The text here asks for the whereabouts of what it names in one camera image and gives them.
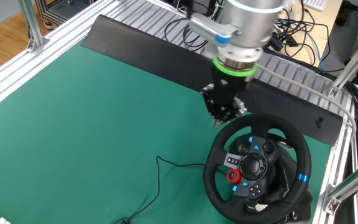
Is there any black Logitech wheel base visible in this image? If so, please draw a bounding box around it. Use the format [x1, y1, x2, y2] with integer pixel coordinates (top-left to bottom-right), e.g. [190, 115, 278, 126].
[228, 130, 313, 224]

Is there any black frame cart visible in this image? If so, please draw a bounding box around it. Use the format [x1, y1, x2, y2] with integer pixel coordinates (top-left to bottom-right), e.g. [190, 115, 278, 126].
[35, 0, 96, 26]

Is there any black foam strip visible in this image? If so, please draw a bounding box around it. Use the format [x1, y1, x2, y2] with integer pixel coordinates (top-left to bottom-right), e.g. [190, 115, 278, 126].
[80, 14, 344, 147]

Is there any aluminium table frame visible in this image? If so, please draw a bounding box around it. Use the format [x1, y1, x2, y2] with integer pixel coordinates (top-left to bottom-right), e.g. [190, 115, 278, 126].
[0, 0, 358, 224]

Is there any white keyboard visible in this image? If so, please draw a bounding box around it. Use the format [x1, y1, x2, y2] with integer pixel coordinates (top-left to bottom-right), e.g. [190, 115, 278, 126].
[301, 0, 329, 12]

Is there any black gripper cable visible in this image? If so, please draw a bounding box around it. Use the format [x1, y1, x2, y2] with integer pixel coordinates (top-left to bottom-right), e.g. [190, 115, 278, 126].
[163, 17, 211, 52]

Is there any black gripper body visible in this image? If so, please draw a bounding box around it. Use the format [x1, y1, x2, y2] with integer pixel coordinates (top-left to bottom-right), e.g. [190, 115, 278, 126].
[210, 65, 254, 110]

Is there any beige desk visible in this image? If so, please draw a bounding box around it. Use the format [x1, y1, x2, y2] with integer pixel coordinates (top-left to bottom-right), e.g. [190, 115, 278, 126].
[278, 0, 344, 68]

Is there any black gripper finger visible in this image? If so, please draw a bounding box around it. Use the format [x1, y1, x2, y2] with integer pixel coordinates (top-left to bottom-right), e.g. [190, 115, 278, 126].
[218, 95, 248, 124]
[200, 83, 222, 128]

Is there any black cylindrical plug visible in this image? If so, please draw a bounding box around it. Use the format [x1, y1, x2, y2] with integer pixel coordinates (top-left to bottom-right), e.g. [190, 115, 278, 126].
[267, 34, 285, 53]

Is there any thin black USB cable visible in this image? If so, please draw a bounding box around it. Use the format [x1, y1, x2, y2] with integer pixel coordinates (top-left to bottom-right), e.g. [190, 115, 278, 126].
[112, 155, 226, 224]

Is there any grey cable with metal plug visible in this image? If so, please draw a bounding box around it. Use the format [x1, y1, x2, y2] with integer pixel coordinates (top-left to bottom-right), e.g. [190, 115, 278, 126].
[255, 63, 357, 141]

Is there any black racing steering wheel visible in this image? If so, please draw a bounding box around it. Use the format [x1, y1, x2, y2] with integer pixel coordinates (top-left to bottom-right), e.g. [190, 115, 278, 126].
[203, 113, 313, 224]

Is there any aluminium frame post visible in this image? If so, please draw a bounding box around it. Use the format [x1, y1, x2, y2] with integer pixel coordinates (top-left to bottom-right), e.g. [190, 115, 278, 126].
[323, 161, 358, 215]
[17, 0, 50, 53]
[328, 23, 358, 99]

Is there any green table mat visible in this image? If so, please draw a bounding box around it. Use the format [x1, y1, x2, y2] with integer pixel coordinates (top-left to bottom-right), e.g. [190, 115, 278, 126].
[0, 40, 332, 224]

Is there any blue cable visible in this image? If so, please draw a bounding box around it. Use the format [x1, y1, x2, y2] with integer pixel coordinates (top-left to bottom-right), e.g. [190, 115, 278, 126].
[278, 20, 326, 71]

